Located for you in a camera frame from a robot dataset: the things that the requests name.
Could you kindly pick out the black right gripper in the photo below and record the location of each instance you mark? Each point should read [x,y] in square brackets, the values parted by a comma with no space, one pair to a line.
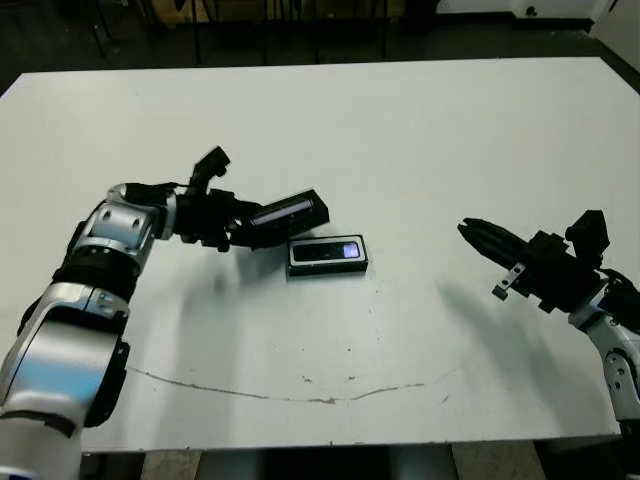
[555,280]

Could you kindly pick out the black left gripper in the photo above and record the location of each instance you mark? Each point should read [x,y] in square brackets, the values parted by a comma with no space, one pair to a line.
[200,217]

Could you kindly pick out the black box lid glossy strip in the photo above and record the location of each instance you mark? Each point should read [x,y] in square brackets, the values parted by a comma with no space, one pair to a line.
[300,212]

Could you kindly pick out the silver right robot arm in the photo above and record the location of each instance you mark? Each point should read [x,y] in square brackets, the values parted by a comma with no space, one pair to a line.
[620,350]

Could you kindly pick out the black box base white-lined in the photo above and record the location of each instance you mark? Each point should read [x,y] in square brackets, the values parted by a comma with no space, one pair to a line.
[325,270]

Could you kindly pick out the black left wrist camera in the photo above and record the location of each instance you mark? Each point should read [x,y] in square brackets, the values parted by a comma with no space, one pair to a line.
[212,162]

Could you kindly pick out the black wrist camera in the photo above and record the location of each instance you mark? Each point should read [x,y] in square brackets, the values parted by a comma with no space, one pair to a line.
[590,232]
[212,162]

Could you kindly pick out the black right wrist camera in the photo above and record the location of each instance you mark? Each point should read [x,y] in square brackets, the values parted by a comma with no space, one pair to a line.
[590,232]

